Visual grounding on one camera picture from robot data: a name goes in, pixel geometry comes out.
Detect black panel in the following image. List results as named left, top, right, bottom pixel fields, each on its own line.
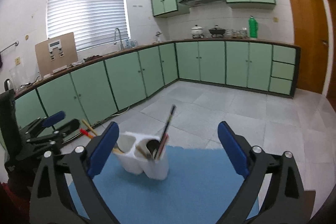
left=0, top=90, right=22, bottom=161

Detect group of glass jars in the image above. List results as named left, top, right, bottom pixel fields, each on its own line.
left=226, top=28, right=249, bottom=38

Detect clear glass container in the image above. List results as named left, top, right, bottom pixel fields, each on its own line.
left=9, top=67, right=27, bottom=91

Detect white window blind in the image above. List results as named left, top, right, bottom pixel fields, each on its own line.
left=47, top=0, right=131, bottom=51

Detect green thermos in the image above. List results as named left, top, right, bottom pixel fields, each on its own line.
left=248, top=16, right=259, bottom=38

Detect white device on cardboard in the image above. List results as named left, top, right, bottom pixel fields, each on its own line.
left=48, top=40, right=65, bottom=62

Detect wooden door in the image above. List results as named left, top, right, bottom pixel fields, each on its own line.
left=324, top=0, right=336, bottom=104
left=283, top=0, right=330, bottom=95

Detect brown cardboard box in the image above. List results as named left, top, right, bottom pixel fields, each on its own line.
left=35, top=32, right=79, bottom=78

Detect dark red clothing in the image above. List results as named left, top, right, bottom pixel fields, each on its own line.
left=0, top=181, right=30, bottom=224

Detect floor cable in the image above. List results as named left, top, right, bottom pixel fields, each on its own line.
left=97, top=106, right=131, bottom=125

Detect metal faucet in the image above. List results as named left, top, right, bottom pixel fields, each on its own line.
left=114, top=28, right=124, bottom=50

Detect white pot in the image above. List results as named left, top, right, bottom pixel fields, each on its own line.
left=191, top=25, right=204, bottom=38

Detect blue mat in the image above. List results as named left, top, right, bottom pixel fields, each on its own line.
left=68, top=145, right=261, bottom=224

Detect green lower kitchen cabinets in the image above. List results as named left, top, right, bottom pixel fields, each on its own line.
left=13, top=40, right=301, bottom=136

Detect white plastic utensil holder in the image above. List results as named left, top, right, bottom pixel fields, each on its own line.
left=112, top=131, right=170, bottom=181

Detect black chopstick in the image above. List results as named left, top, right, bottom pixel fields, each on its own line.
left=155, top=105, right=174, bottom=161
left=159, top=105, right=177, bottom=159

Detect black spoon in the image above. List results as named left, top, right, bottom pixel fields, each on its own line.
left=146, top=140, right=161, bottom=159

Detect black wok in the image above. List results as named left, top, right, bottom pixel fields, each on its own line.
left=209, top=25, right=226, bottom=38

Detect cloth on counter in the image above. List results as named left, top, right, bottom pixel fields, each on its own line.
left=71, top=55, right=102, bottom=66

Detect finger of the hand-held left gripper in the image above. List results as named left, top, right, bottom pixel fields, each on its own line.
left=19, top=111, right=66, bottom=136
left=25, top=119, right=80, bottom=155

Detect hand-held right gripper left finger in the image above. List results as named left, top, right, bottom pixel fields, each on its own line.
left=29, top=121, right=120, bottom=224

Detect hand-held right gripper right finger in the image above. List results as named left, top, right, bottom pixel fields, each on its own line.
left=218, top=121, right=306, bottom=224

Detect metal towel bar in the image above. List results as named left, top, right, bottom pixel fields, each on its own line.
left=0, top=41, right=20, bottom=54

